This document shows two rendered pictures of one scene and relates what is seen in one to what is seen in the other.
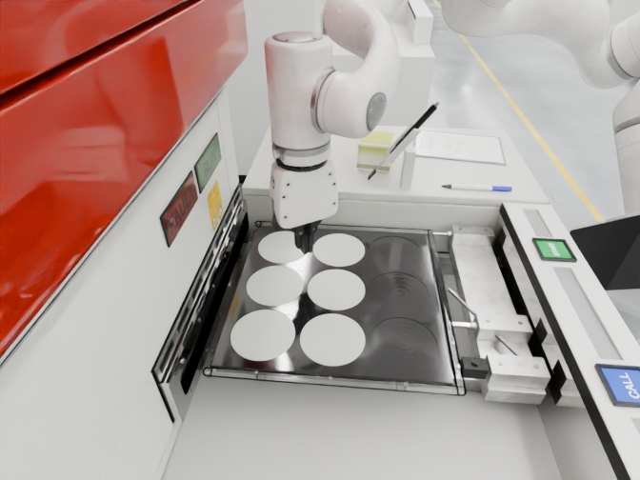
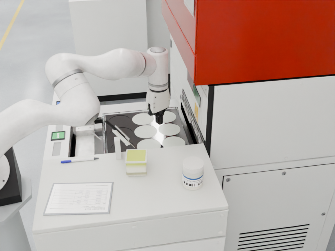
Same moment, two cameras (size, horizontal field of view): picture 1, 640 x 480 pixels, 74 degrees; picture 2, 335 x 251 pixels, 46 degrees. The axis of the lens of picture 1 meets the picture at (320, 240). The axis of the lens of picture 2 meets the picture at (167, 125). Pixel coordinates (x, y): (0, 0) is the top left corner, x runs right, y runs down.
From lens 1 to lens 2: 201 cm
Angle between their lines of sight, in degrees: 107
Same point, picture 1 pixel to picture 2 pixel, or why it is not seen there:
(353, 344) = (135, 118)
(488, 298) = (84, 143)
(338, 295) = (143, 129)
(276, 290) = (167, 127)
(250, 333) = (169, 115)
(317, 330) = (148, 119)
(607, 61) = not seen: outside the picture
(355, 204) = not seen: hidden behind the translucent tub
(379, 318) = (127, 125)
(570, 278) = (58, 129)
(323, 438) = not seen: hidden behind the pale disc
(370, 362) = (129, 115)
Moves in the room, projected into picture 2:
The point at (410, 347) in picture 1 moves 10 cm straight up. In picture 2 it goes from (117, 120) to (115, 101)
